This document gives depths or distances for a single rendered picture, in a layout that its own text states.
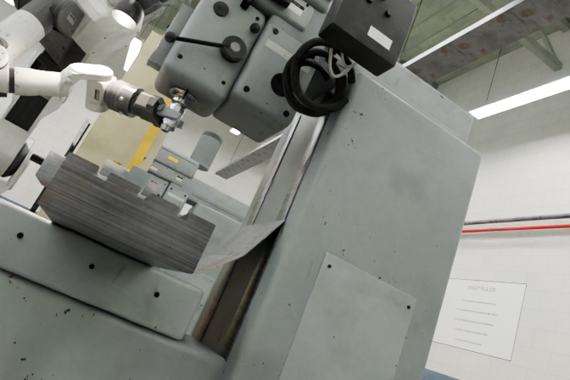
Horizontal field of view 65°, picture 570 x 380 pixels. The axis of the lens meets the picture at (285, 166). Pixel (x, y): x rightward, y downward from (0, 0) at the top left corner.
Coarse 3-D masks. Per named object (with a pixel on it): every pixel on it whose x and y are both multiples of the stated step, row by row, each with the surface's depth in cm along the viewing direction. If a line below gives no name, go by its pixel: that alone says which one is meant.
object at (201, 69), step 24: (216, 0) 125; (240, 0) 129; (192, 24) 122; (216, 24) 124; (240, 24) 127; (264, 24) 132; (192, 48) 120; (216, 48) 123; (168, 72) 118; (192, 72) 119; (216, 72) 122; (168, 96) 132; (216, 96) 121
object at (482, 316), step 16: (32, 144) 914; (448, 288) 587; (464, 288) 564; (480, 288) 543; (496, 288) 523; (512, 288) 504; (448, 304) 574; (464, 304) 552; (480, 304) 532; (496, 304) 513; (512, 304) 495; (448, 320) 561; (464, 320) 540; (480, 320) 520; (496, 320) 502; (512, 320) 485; (448, 336) 549; (464, 336) 529; (480, 336) 510; (496, 336) 492; (512, 336) 476; (480, 352) 500; (496, 352) 483; (512, 352) 467
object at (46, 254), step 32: (0, 224) 89; (32, 224) 92; (0, 256) 89; (32, 256) 91; (64, 256) 93; (96, 256) 96; (128, 256) 99; (64, 288) 92; (96, 288) 95; (128, 288) 97; (160, 288) 100; (192, 288) 103; (160, 320) 99
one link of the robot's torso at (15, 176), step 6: (30, 150) 161; (30, 156) 158; (24, 162) 156; (18, 168) 156; (24, 168) 158; (18, 174) 156; (0, 180) 153; (12, 180) 155; (0, 186) 153; (6, 186) 154; (12, 186) 156; (0, 192) 153
